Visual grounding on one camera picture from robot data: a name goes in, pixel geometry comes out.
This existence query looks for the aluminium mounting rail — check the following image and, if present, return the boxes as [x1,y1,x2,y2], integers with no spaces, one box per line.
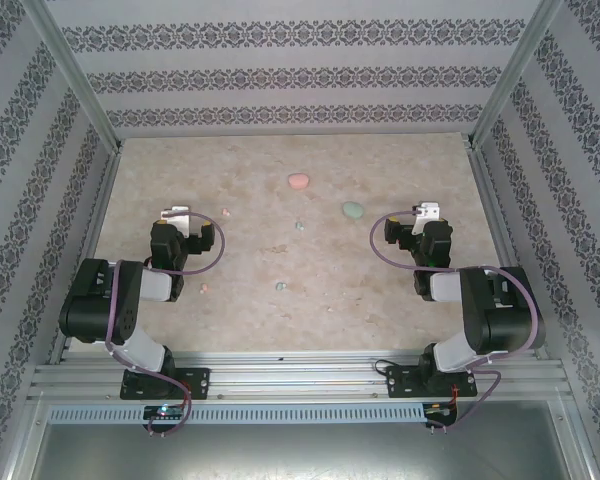
[27,349,566,401]

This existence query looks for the aluminium frame post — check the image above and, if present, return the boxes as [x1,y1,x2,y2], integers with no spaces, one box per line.
[22,0,124,151]
[469,0,564,149]

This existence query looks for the aluminium side rail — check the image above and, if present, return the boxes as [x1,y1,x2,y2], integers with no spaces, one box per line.
[467,147,551,361]
[47,149,124,364]

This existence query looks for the small circuit board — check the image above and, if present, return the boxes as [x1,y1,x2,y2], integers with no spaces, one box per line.
[424,402,459,419]
[143,404,184,420]

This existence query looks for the right aluminium side rail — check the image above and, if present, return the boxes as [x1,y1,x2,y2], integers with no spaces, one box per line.
[467,147,551,361]

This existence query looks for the grey slotted cable duct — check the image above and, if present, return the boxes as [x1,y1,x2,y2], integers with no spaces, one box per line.
[47,403,426,424]

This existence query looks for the right aluminium frame post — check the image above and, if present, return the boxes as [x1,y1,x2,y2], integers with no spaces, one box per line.
[469,0,564,149]

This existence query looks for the left aluminium frame post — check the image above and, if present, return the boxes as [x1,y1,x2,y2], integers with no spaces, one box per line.
[22,0,124,151]

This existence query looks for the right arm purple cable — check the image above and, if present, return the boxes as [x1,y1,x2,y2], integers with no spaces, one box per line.
[369,209,545,434]

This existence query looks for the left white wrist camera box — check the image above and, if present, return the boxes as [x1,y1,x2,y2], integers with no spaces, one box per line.
[159,203,194,237]

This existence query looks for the left small circuit board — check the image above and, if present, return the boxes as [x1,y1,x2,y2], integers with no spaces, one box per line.
[143,404,184,420]

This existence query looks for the left aluminium side rail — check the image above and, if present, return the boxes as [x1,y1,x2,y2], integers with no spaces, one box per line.
[47,149,124,364]

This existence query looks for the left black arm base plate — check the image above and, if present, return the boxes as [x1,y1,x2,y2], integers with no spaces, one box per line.
[119,367,211,401]

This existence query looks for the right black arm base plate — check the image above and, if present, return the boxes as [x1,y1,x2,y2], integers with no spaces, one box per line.
[385,364,479,399]

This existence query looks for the grey metal tray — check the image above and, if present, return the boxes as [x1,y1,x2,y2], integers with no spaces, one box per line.
[29,399,581,480]

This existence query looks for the right small circuit board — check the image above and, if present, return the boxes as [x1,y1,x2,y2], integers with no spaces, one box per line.
[424,402,459,419]

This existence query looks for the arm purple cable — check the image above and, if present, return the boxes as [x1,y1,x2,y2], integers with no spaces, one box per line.
[369,209,545,434]
[103,209,226,437]

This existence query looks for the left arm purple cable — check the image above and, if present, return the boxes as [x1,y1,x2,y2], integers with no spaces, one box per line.
[103,209,226,437]

